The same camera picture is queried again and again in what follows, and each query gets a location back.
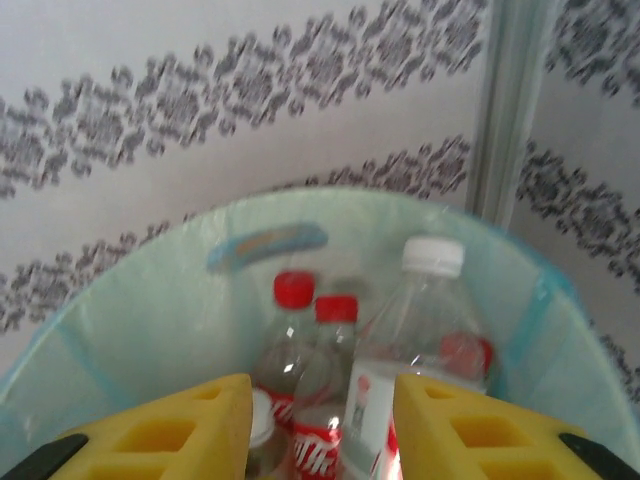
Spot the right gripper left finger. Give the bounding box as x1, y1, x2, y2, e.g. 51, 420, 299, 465
0, 372, 254, 480

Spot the green white label bottle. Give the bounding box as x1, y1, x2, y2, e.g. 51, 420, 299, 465
249, 389, 275, 444

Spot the white bin with teal liner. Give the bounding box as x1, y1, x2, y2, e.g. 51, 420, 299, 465
0, 187, 640, 480

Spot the aluminium frame post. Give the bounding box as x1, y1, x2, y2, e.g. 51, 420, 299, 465
464, 0, 566, 226

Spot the white cap clear water bottle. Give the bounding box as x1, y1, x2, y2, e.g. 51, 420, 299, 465
339, 237, 499, 480

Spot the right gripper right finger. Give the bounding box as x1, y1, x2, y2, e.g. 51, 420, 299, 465
392, 372, 640, 480

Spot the red label cola bottle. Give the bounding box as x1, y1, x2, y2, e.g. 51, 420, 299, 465
247, 269, 321, 480
439, 332, 497, 389
292, 295, 360, 480

